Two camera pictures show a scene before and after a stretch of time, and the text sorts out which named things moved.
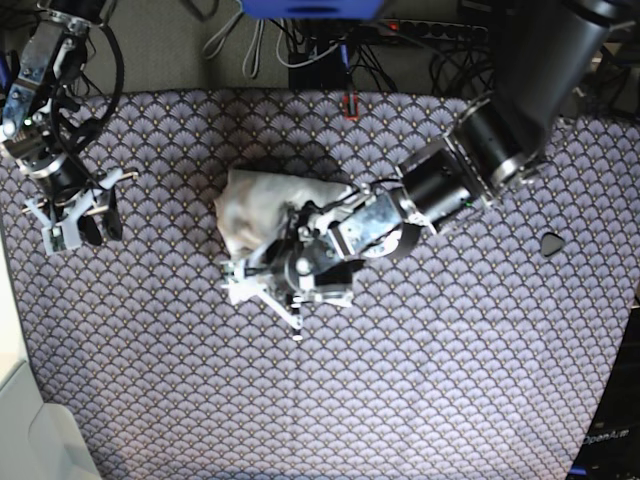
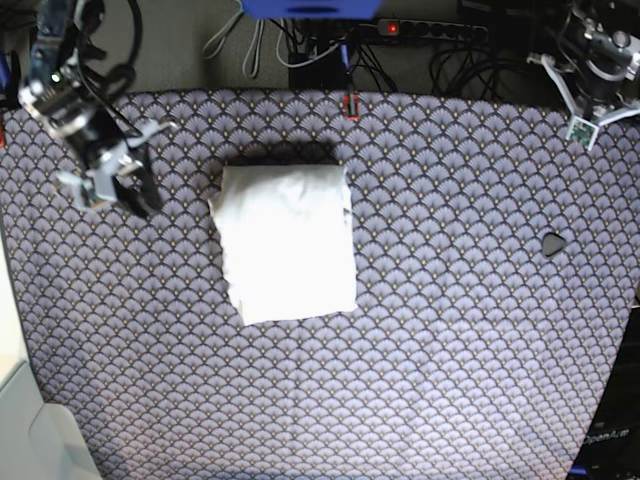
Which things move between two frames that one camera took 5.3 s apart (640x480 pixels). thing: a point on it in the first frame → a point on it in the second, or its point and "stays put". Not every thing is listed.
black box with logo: [610, 449] stays put
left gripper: [65, 181] → [101, 143]
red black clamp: [346, 106] stays put
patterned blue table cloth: [463, 359] stays put
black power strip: [433, 28] stays put
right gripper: [314, 271] → [601, 92]
